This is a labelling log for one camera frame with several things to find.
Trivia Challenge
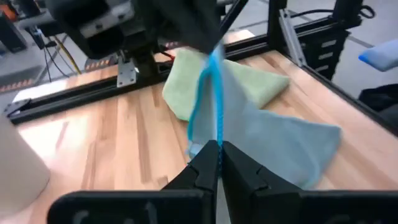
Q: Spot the silver metal bracket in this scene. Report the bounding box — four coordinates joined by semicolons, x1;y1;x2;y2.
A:
116;57;138;88

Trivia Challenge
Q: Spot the white plant pot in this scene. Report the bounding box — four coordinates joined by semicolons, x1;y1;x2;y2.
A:
0;114;52;218

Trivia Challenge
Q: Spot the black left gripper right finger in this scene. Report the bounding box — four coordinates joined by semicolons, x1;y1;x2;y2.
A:
221;141;303;224

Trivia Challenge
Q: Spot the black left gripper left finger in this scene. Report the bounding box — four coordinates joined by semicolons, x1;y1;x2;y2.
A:
161;139;220;193

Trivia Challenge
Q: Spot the black aluminium table frame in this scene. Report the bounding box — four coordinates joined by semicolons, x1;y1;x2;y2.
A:
2;0;398;138

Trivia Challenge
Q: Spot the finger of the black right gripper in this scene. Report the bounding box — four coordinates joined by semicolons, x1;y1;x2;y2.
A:
152;0;222;54

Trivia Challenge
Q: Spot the green microfiber towel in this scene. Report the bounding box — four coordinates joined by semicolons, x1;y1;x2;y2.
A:
161;48;291;123

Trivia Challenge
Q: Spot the silver aluminium brace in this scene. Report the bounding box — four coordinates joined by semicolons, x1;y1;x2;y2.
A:
278;8;307;68

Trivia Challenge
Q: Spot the yellow cable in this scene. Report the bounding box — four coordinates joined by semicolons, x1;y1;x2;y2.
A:
54;35;82;75

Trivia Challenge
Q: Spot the light blue microfiber towel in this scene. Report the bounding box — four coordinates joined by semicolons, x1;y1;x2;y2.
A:
185;43;343;190

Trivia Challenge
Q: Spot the blue padded object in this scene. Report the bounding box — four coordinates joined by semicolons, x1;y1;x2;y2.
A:
358;39;398;73

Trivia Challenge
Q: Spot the black slotted box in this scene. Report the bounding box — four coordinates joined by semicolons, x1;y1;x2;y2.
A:
301;27;351;80

